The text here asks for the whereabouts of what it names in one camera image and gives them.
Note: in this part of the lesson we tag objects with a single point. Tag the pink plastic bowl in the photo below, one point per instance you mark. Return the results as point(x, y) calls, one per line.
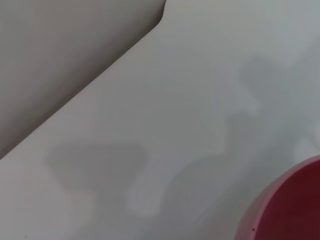
point(292, 205)

